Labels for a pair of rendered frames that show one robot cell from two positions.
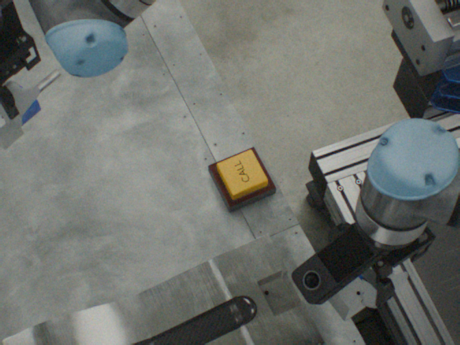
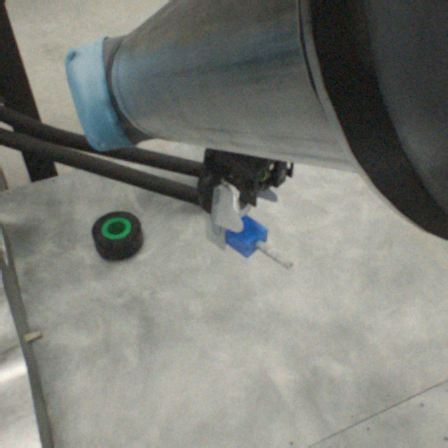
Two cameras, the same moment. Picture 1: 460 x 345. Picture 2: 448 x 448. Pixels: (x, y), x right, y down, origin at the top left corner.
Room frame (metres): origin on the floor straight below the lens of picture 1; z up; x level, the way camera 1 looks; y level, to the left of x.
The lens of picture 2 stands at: (0.61, -0.17, 1.46)
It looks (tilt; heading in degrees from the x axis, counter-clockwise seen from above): 47 degrees down; 92
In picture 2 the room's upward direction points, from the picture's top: straight up
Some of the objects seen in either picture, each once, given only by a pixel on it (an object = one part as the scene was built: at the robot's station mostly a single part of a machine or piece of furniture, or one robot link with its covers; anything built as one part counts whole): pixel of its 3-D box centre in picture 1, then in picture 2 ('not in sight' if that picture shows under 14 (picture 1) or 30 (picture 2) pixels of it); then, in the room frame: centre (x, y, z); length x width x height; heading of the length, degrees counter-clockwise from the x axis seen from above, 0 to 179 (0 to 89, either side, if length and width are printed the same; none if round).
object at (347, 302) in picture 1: (374, 272); not in sight; (0.39, -0.19, 0.93); 0.13 x 0.05 x 0.05; 125
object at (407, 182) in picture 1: (411, 175); not in sight; (0.37, -0.18, 1.25); 0.09 x 0.08 x 0.11; 74
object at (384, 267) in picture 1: (385, 231); not in sight; (0.38, -0.18, 1.09); 0.09 x 0.08 x 0.12; 125
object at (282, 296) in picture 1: (279, 296); not in sight; (0.37, -0.07, 0.87); 0.05 x 0.05 x 0.04; 26
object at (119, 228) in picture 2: not in sight; (117, 235); (0.42, 0.40, 0.82); 0.08 x 0.08 x 0.04
